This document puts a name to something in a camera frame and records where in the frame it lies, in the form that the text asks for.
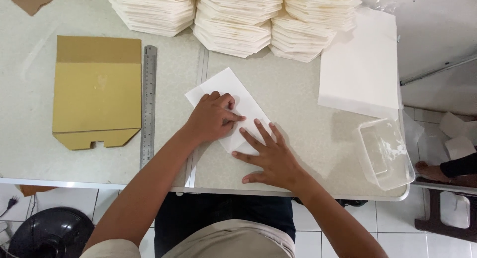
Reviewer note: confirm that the white paper scrap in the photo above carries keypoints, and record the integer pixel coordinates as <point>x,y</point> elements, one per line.
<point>460,148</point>
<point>454,124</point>

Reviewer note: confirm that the black fan base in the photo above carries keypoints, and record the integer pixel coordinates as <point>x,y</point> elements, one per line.
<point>52,233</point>

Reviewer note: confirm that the person's black trousers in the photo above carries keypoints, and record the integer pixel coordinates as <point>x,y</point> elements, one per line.
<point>208,209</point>

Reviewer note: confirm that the person's beige shirt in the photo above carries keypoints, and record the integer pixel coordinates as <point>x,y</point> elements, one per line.
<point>231,241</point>

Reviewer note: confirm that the person's right hand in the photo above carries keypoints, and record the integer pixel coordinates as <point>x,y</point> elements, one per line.
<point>277,163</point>

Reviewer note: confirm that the steel ruler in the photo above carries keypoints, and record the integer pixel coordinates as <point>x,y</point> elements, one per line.
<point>148,105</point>

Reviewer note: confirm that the pile of flat white sheets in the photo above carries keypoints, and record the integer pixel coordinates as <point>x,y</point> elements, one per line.
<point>359,68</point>

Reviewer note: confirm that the dark wooden stool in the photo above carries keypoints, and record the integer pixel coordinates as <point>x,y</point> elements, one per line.
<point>434,220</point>

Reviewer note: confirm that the clear plastic container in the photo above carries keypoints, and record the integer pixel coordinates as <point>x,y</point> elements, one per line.
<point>387,153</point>

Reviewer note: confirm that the brown cardboard template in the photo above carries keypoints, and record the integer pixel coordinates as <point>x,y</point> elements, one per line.
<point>97,90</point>

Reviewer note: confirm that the stack of folded paper bags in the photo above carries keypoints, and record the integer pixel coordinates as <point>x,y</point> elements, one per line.
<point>313,23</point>
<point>152,10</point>
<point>234,23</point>

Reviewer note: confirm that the white paper sheet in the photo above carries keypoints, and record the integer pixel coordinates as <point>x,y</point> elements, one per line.
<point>242,98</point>

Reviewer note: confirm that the black power plug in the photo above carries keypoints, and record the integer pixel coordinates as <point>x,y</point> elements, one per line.
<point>12,203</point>

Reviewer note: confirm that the person's left hand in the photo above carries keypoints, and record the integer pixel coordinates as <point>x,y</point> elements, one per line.
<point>208,118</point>

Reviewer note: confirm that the grey metal rod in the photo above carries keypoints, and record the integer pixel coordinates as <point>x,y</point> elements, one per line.
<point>436,70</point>

